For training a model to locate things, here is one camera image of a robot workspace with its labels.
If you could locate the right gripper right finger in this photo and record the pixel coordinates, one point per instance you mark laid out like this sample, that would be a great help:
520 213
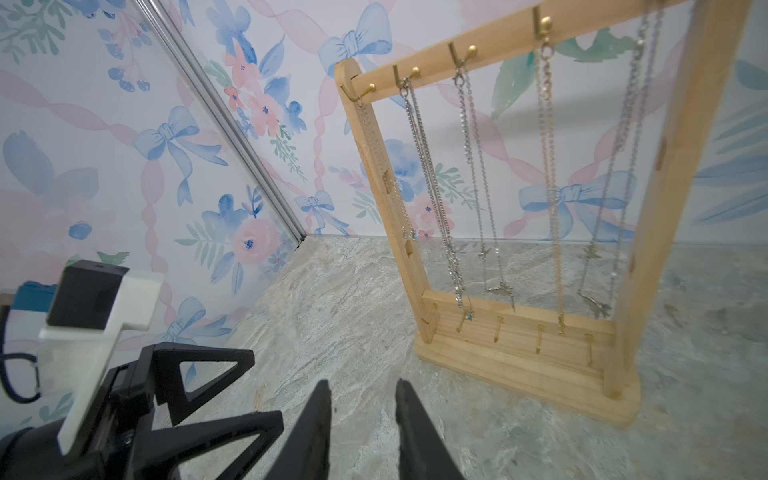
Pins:
422 453

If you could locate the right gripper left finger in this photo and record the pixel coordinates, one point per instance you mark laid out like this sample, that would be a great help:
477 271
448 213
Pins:
305 455

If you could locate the wooden jewelry display stand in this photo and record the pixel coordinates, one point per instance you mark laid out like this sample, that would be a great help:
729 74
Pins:
528 261

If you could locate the left aluminium corner post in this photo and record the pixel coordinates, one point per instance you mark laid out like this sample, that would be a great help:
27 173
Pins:
160 21

